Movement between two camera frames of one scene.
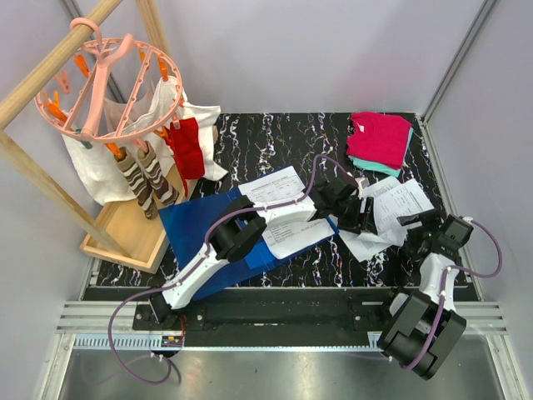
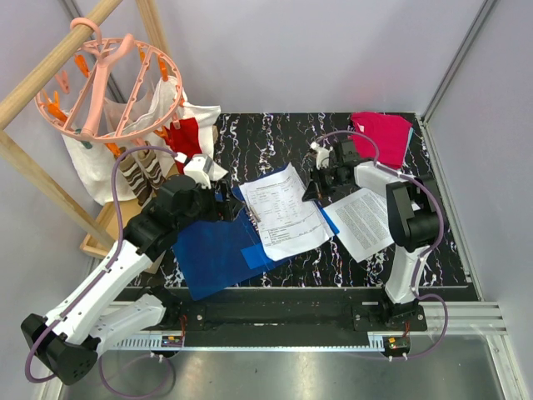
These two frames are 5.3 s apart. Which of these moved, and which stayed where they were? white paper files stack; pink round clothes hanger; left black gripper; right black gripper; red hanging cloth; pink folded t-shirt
Moved: right black gripper; left black gripper
Stayed: pink folded t-shirt; white paper files stack; pink round clothes hanger; red hanging cloth
